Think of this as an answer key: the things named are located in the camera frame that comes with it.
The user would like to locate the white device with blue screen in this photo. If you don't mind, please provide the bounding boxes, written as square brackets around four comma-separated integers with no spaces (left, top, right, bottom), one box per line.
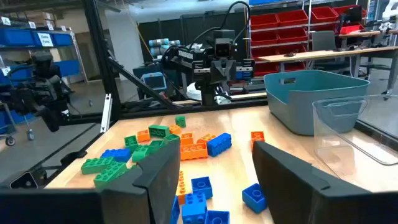
[141,72,168,92]

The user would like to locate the black backdrop panel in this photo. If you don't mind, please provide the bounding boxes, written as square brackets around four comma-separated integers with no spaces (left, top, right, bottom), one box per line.
[138,11,249,63]

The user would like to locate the white paper label sign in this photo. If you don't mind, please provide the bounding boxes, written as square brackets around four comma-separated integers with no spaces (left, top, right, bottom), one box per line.
[37,32,54,48]

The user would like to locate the metal wheeled cart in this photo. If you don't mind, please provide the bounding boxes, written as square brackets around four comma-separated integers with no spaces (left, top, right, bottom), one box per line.
[0,102,35,147]

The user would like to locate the orange 2x4 toy brick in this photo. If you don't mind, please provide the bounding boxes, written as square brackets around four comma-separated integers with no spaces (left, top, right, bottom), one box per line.
[251,131,266,150]
[175,170,187,205]
[180,142,208,161]

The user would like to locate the blue storage bin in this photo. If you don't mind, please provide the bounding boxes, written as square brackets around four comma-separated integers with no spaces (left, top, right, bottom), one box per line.
[54,59,81,78]
[52,32,74,47]
[0,110,35,134]
[0,64,34,85]
[0,27,35,47]

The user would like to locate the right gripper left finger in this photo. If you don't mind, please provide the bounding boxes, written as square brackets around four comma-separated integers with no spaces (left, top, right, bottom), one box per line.
[98,140,182,224]

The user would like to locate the red storage bin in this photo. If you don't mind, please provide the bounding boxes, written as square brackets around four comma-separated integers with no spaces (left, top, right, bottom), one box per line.
[253,62,280,78]
[276,9,309,27]
[339,24,365,35]
[283,61,307,72]
[310,6,339,24]
[277,27,308,44]
[251,46,277,58]
[250,14,280,30]
[250,30,279,47]

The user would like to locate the clear plastic bin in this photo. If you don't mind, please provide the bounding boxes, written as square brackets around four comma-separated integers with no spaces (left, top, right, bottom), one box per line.
[312,94,398,166]

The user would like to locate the grey office chair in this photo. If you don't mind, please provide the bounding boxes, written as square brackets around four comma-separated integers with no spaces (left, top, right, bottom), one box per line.
[312,30,351,74]

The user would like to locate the silver aluminium bracket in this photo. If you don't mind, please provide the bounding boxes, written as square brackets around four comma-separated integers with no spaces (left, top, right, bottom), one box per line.
[99,93,113,134]

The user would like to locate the blue 2x2 toy brick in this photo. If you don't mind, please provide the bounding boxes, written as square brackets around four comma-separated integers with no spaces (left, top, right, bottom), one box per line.
[181,192,208,224]
[170,195,181,224]
[241,182,267,215]
[191,176,213,200]

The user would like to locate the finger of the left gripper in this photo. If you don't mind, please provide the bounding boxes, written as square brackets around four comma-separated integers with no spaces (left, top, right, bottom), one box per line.
[224,65,238,85]
[211,65,225,85]

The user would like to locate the grey metal shelf rack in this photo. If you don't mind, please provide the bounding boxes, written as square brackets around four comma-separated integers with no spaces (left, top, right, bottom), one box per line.
[0,18,90,85]

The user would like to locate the green 2x4 toy brick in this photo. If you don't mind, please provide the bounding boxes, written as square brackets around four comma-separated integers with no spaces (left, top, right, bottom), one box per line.
[131,145,150,163]
[148,124,170,139]
[80,156,116,175]
[147,139,165,154]
[93,161,129,190]

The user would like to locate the wooden workbench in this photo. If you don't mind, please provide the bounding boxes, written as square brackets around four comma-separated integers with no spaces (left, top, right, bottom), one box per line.
[257,45,398,94]
[338,29,398,40]

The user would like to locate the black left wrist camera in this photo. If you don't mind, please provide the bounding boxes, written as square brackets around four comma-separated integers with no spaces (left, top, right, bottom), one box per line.
[213,37,237,60]

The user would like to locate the grey metal shelving rack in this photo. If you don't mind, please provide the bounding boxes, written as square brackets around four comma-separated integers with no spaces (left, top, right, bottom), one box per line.
[247,0,343,78]

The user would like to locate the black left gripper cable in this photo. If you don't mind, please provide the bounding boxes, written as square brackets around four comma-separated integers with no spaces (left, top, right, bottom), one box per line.
[190,0,252,47]

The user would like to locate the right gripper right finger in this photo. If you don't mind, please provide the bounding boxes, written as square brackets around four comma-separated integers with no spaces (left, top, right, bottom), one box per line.
[251,141,398,224]

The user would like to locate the teal plastic bin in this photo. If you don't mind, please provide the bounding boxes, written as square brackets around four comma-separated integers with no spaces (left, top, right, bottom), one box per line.
[263,69,371,136]

